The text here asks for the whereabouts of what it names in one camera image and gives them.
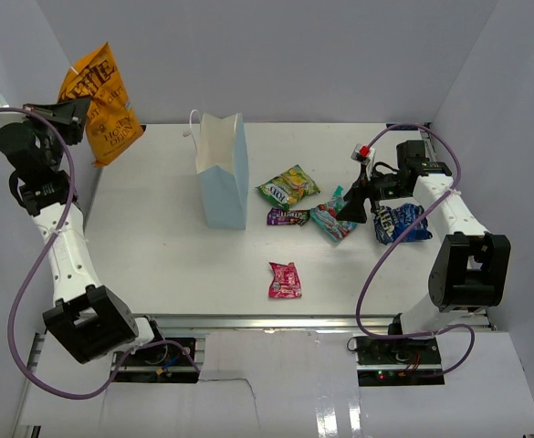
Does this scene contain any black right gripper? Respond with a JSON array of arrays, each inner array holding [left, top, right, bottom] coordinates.
[[336, 164, 411, 224]]

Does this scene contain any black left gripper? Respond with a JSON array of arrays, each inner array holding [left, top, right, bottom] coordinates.
[[22, 96, 90, 172]]

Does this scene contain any teal Fox's candy bag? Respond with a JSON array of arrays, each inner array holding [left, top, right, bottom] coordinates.
[[309, 185, 358, 243]]

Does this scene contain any orange Kettle chips bag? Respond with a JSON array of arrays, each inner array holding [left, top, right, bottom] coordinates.
[[58, 44, 144, 168]]

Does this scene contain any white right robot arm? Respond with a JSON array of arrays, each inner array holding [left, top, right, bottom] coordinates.
[[337, 141, 511, 364]]

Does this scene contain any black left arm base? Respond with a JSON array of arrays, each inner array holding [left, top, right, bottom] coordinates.
[[113, 338, 199, 384]]

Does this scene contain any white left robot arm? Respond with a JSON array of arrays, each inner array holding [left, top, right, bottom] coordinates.
[[0, 96, 168, 364]]

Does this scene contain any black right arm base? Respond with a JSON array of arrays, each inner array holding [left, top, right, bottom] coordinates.
[[346, 336, 445, 388]]

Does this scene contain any blue snack bag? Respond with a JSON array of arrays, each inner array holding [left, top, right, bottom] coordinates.
[[373, 203, 433, 245]]

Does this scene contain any green yellow Fox's candy bag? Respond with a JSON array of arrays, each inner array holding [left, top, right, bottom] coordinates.
[[256, 164, 320, 212]]

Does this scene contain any light blue paper bag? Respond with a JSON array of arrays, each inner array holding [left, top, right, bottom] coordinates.
[[189, 109, 249, 230]]

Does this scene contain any purple Skittles packet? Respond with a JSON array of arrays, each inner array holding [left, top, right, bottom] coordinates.
[[267, 208, 310, 226]]

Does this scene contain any red pink candy packet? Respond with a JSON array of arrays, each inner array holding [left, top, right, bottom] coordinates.
[[268, 262, 302, 299]]

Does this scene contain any blue label right corner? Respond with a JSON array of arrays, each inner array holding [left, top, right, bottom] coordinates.
[[385, 123, 417, 130]]

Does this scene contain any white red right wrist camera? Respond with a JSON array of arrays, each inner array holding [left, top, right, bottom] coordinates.
[[351, 143, 376, 166]]

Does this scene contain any aluminium front frame rail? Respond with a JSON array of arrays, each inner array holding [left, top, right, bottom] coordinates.
[[152, 314, 492, 334]]

